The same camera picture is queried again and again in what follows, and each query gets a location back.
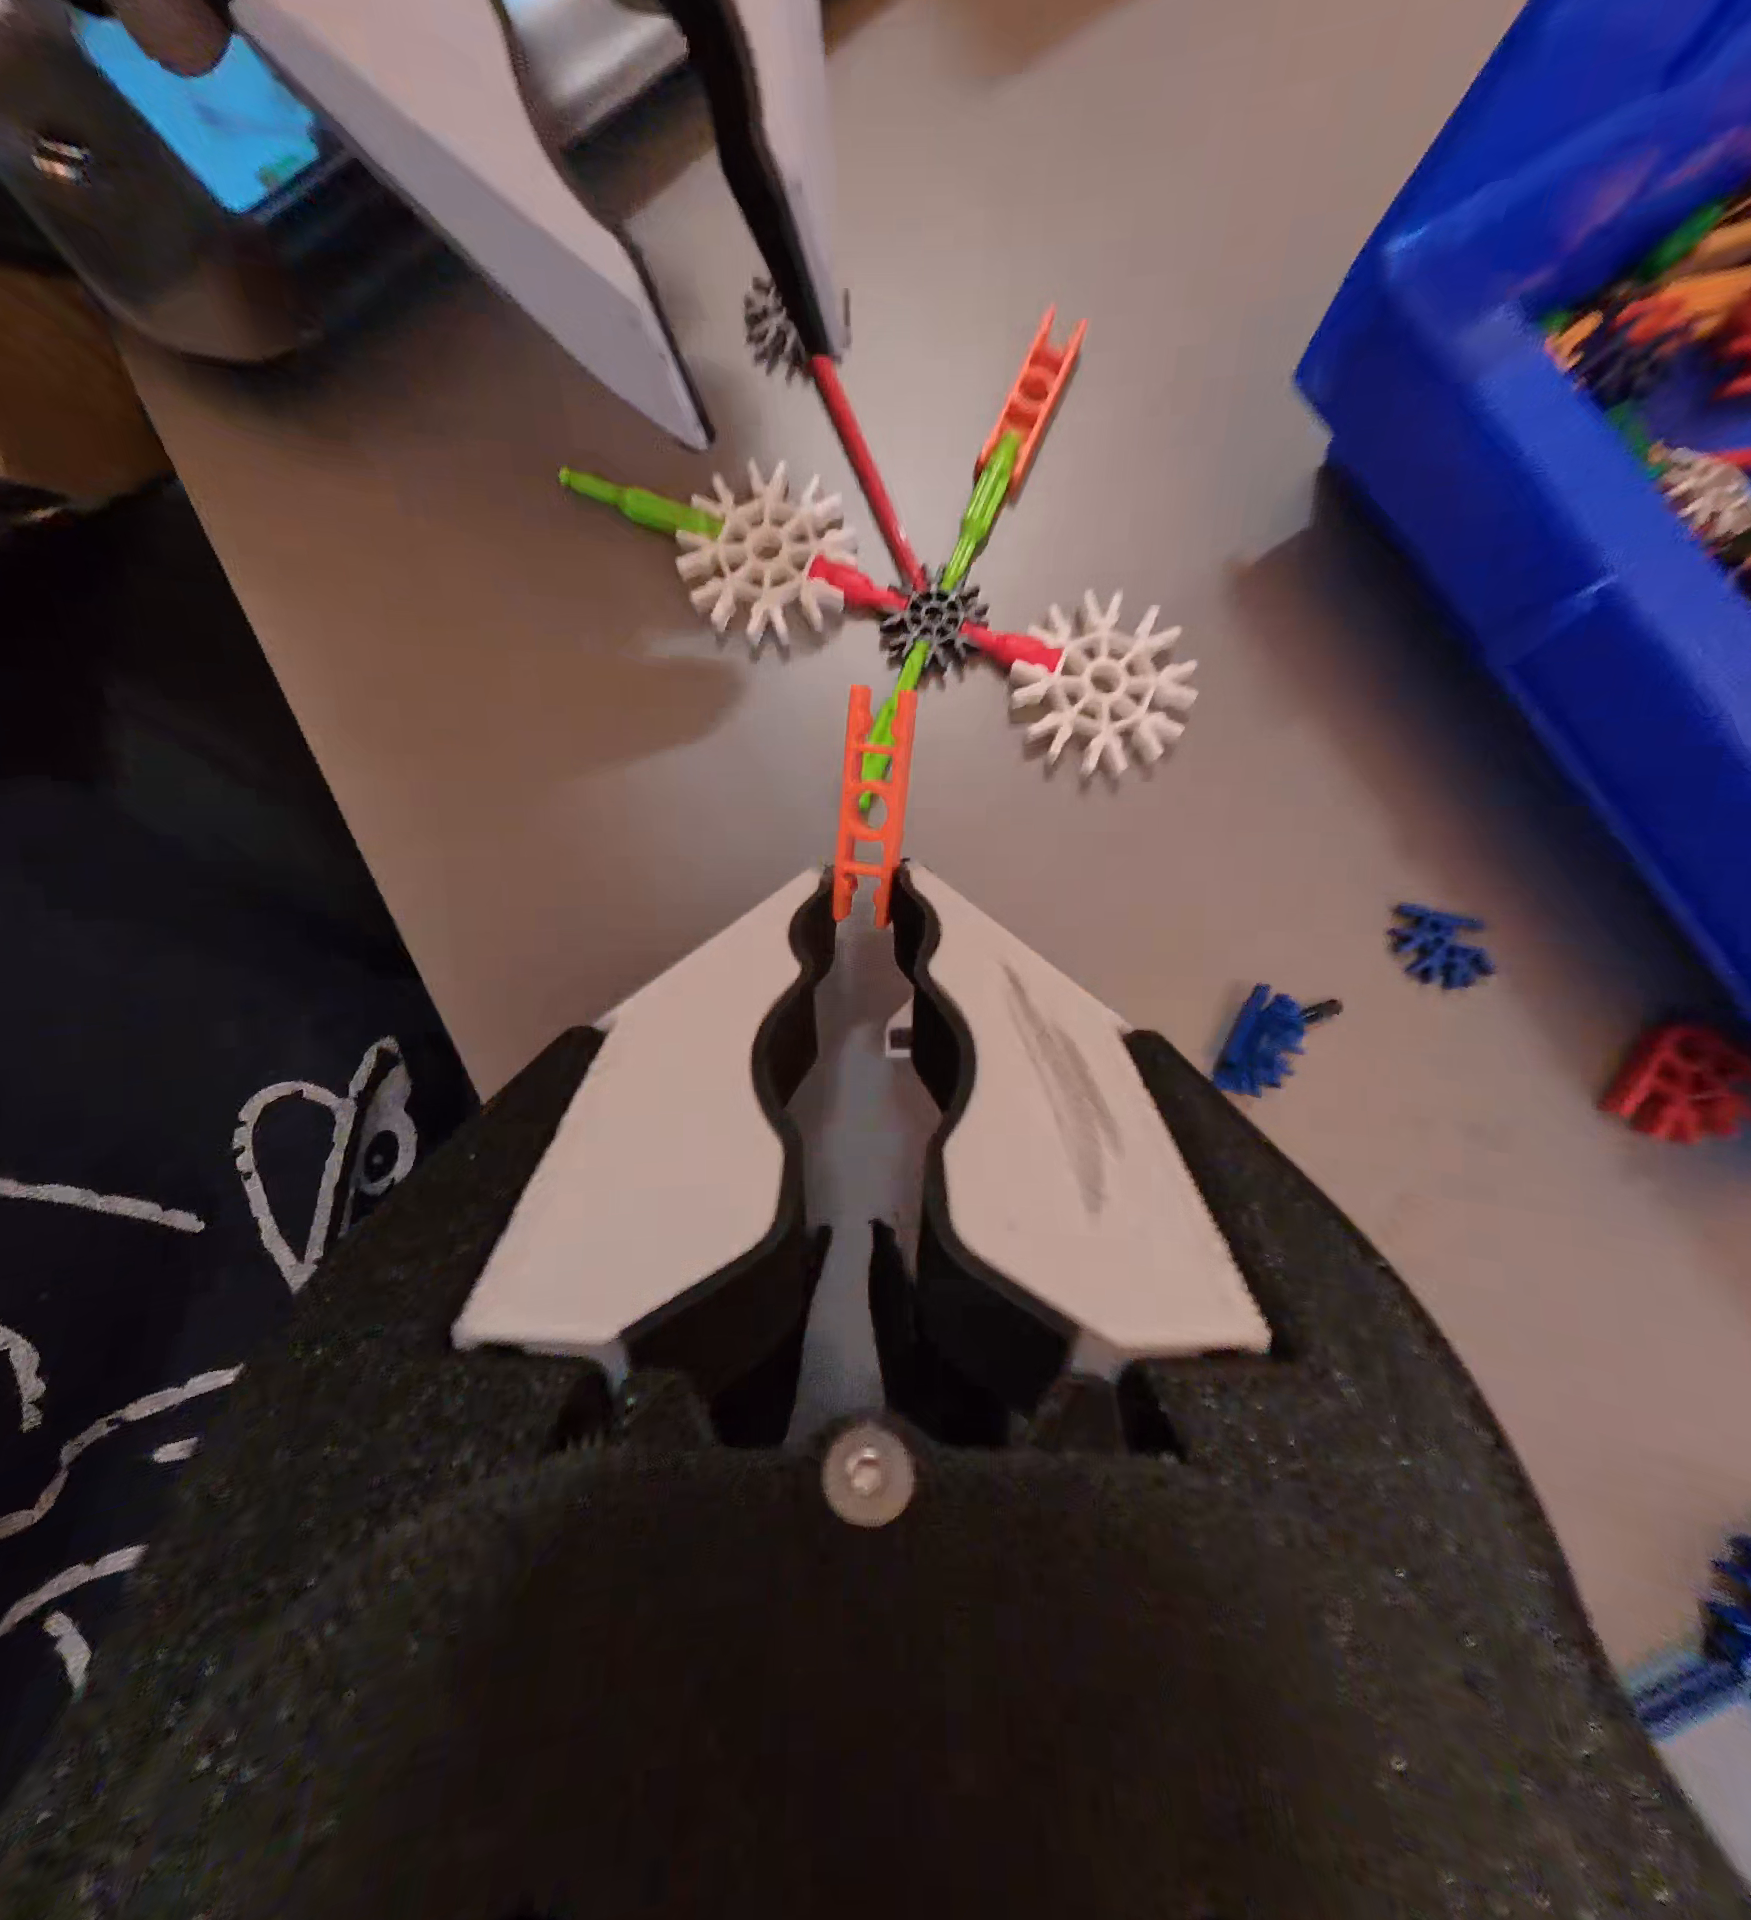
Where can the blue plastic bin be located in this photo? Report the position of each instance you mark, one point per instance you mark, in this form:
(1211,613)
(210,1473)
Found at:
(1489,374)

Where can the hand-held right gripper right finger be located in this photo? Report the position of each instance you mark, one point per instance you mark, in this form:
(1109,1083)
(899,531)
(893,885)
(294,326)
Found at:
(1099,1201)

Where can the dark grey snowflake connector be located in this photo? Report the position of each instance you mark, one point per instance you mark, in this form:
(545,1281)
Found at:
(769,322)

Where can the pile of colourful construction pieces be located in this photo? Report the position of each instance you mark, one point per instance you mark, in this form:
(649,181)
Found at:
(1715,374)

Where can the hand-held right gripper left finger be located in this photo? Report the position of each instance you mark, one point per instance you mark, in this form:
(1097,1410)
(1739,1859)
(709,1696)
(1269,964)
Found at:
(635,1185)

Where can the person's dark printed t-shirt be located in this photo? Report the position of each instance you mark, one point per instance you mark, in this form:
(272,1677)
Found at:
(94,974)

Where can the blue snowflake connector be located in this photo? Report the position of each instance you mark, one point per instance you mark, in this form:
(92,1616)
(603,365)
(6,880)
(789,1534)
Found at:
(1441,944)

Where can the short red rod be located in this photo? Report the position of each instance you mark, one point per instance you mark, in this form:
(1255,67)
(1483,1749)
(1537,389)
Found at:
(851,584)
(1017,649)

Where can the white snowflake connector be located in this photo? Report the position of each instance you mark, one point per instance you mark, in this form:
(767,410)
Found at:
(765,589)
(1103,716)

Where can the black snowflake connector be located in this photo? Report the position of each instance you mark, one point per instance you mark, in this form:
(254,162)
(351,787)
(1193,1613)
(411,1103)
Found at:
(931,627)

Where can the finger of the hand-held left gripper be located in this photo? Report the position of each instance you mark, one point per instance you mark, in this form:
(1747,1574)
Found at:
(785,120)
(439,135)

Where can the wooden furniture panel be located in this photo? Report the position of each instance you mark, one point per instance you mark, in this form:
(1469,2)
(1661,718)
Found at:
(20,361)

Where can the red fan-shaped connector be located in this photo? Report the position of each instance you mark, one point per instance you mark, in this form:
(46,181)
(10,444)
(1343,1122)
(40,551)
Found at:
(1685,1088)

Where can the orange plastic strip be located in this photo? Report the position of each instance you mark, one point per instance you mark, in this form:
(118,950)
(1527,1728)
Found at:
(847,840)
(1037,382)

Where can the long red rod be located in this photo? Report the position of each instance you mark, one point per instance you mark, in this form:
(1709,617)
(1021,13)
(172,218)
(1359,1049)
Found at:
(867,465)

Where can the dark blue double connector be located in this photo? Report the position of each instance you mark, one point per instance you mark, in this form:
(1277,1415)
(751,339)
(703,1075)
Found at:
(1257,1039)

